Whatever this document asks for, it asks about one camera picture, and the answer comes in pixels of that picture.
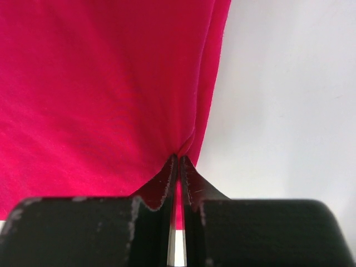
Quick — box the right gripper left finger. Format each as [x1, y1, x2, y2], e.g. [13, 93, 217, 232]
[1, 155, 178, 266]

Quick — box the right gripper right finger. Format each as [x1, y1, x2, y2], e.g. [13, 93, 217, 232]
[180, 156, 350, 266]

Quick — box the magenta t shirt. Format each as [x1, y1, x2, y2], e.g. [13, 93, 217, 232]
[1, 1, 230, 220]

